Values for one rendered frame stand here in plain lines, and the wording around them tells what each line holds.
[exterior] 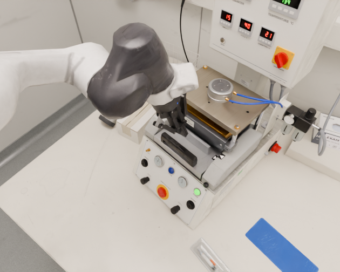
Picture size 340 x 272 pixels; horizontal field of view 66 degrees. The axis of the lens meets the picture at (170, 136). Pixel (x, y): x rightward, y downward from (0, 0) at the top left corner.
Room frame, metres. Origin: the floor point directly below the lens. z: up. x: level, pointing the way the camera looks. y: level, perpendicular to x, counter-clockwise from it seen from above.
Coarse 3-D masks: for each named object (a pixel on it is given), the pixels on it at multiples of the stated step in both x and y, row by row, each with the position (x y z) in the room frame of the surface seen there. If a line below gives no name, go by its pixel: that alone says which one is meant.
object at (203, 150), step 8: (248, 128) 0.61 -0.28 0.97; (160, 136) 0.58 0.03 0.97; (176, 136) 0.58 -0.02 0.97; (192, 136) 0.55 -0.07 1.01; (160, 144) 0.56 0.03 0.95; (184, 144) 0.54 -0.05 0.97; (192, 144) 0.54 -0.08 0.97; (200, 144) 0.52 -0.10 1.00; (208, 144) 0.54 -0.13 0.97; (168, 152) 0.53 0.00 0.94; (176, 152) 0.51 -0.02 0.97; (192, 152) 0.51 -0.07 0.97; (200, 152) 0.51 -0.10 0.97; (208, 152) 0.50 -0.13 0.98; (216, 152) 0.51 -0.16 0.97; (184, 160) 0.48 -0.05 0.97; (200, 160) 0.48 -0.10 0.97; (208, 160) 0.48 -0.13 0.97; (192, 168) 0.45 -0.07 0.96; (200, 168) 0.45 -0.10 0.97; (200, 176) 0.42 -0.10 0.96
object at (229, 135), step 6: (192, 108) 0.62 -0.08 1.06; (192, 114) 0.60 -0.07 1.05; (198, 114) 0.60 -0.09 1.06; (204, 120) 0.57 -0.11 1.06; (210, 120) 0.57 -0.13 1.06; (210, 126) 0.55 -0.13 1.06; (216, 126) 0.55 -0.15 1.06; (222, 132) 0.52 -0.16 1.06; (228, 132) 0.52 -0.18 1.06; (228, 138) 0.52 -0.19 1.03
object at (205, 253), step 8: (200, 240) 0.29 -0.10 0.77; (192, 248) 0.26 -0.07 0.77; (200, 248) 0.26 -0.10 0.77; (208, 248) 0.26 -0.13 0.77; (200, 256) 0.23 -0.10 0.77; (208, 256) 0.23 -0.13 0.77; (216, 256) 0.23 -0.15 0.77; (208, 264) 0.21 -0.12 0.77; (216, 264) 0.21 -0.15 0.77; (224, 264) 0.21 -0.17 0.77
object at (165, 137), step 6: (162, 138) 0.55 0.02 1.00; (168, 138) 0.54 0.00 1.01; (168, 144) 0.53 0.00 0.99; (174, 144) 0.51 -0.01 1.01; (180, 144) 0.51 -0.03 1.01; (180, 150) 0.49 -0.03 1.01; (186, 150) 0.49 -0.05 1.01; (186, 156) 0.47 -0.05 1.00; (192, 156) 0.47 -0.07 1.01; (192, 162) 0.45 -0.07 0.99
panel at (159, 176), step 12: (144, 156) 0.57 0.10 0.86; (144, 168) 0.54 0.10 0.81; (156, 168) 0.52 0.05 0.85; (180, 168) 0.48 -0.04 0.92; (156, 180) 0.49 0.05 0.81; (168, 180) 0.47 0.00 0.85; (192, 180) 0.43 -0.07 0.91; (156, 192) 0.47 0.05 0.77; (168, 192) 0.44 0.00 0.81; (180, 192) 0.43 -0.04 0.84; (192, 192) 0.41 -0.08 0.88; (204, 192) 0.39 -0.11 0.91; (168, 204) 0.42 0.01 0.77; (180, 204) 0.40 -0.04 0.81; (180, 216) 0.37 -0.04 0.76; (192, 216) 0.36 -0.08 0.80
